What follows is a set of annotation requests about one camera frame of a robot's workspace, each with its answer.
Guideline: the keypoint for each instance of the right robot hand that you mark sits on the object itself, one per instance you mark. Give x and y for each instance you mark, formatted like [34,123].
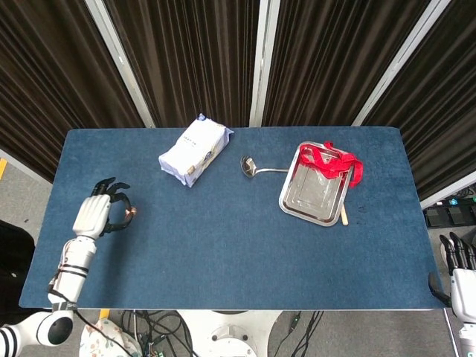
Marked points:
[461,286]

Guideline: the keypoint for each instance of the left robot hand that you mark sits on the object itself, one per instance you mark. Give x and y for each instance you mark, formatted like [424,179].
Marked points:
[94,213]

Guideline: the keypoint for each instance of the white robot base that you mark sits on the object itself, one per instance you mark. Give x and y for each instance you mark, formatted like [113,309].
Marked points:
[228,334]

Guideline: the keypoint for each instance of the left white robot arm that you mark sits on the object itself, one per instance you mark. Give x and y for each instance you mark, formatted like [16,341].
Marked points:
[56,290]

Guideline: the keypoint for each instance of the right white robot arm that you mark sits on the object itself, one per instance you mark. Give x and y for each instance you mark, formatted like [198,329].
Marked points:
[468,336]

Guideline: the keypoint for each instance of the black foot pedals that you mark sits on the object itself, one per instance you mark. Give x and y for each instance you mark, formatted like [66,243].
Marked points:
[451,213]

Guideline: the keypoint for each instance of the white tissue pack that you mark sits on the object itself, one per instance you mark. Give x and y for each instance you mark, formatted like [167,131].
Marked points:
[195,149]

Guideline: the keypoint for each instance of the floral cloth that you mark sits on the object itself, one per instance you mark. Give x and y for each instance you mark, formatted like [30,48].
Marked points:
[108,340]

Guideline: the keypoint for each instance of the wooden stick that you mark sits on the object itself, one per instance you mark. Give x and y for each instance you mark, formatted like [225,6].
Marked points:
[345,216]

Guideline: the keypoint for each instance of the blue table mat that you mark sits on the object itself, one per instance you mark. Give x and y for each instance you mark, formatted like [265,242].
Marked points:
[241,241]

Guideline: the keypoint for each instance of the steel ladle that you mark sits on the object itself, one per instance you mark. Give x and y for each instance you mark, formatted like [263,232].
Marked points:
[248,167]

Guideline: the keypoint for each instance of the steel rectangular tray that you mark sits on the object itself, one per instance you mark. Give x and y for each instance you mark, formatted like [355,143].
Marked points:
[314,187]

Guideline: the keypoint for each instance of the red ribbon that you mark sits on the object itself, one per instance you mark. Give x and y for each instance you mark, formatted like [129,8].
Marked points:
[327,163]

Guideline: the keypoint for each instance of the dark pleated curtain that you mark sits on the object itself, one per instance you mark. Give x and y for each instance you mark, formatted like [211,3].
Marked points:
[193,59]

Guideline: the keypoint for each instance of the grey metal frame post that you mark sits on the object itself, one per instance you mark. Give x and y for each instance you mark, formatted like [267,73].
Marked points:
[263,63]
[119,63]
[398,61]

